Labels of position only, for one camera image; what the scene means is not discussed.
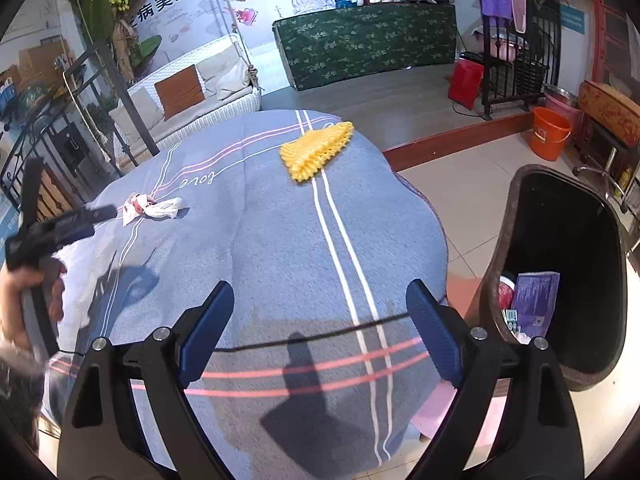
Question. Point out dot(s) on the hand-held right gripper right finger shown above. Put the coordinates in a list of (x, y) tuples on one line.
[(436, 332)]

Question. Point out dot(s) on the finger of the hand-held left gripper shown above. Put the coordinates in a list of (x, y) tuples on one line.
[(106, 213)]

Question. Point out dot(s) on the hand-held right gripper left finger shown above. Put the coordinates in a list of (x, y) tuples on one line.
[(202, 335)]

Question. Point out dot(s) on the red white wrapper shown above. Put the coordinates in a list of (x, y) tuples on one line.
[(150, 208)]

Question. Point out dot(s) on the white tissue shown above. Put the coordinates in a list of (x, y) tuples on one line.
[(525, 337)]

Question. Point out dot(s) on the purple packet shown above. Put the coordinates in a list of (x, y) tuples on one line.
[(537, 300)]

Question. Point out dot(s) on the dark woven trash bin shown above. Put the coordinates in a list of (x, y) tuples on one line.
[(560, 220)]

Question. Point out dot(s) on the person's left forearm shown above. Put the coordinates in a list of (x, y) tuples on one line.
[(17, 395)]

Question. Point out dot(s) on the person's left hand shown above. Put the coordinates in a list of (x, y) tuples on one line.
[(12, 305)]

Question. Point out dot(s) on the small printed packet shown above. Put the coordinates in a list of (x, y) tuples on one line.
[(511, 317)]

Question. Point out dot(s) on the white cushion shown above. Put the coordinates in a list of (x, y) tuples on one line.
[(220, 72), (137, 110)]

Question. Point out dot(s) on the blue-grey striped blanket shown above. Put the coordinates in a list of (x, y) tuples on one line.
[(280, 260)]

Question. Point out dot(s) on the orange-brown cushion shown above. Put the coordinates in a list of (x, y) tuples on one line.
[(180, 91)]

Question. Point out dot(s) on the white wicker swing sofa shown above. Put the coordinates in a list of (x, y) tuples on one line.
[(210, 115)]

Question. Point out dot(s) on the banana plant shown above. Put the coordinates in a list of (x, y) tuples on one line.
[(100, 5)]

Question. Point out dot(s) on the yellow foam fruit net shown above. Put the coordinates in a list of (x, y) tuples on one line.
[(317, 152)]

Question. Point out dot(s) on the orange plastic bucket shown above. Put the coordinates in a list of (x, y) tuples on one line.
[(547, 135)]

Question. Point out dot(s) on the red shopping bag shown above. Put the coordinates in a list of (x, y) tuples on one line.
[(465, 82)]

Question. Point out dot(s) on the pink plastic basin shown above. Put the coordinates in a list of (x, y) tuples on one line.
[(575, 112), (502, 47)]

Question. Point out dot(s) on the black metal rack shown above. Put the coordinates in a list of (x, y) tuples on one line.
[(520, 82)]

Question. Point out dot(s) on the steel basin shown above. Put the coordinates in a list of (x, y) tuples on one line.
[(560, 92)]

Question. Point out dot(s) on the green patterned mattress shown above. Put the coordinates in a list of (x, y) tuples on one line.
[(365, 45)]

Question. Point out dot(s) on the pink towel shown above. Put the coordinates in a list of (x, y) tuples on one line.
[(518, 5)]

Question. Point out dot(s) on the red ladder shelf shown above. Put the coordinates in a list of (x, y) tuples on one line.
[(600, 35)]

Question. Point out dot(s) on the black swing frame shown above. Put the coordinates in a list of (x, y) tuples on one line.
[(136, 117)]

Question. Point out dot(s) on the blue wall sign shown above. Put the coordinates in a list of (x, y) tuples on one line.
[(572, 17)]

